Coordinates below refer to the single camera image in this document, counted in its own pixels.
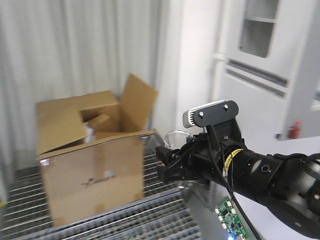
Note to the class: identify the green circuit board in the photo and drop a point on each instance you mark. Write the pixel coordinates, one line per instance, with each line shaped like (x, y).
(230, 220)

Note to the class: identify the white fume hood cabinet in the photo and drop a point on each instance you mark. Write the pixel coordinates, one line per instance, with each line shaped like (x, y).
(271, 65)

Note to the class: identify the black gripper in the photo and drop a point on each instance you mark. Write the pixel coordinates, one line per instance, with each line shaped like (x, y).
(210, 155)

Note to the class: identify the red fire extinguisher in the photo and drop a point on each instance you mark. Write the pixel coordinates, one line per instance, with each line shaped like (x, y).
(294, 130)

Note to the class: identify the cardboard box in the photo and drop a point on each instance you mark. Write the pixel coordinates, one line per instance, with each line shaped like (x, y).
(90, 150)

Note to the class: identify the clear glass beaker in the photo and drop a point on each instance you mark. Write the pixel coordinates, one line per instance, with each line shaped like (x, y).
(176, 139)

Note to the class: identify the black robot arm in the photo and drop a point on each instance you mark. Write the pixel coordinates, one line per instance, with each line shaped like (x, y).
(287, 185)

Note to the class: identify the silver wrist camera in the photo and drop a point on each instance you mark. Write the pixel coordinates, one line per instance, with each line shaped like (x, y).
(210, 114)

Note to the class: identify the metal grate platform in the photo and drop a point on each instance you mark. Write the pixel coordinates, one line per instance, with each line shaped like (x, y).
(161, 215)

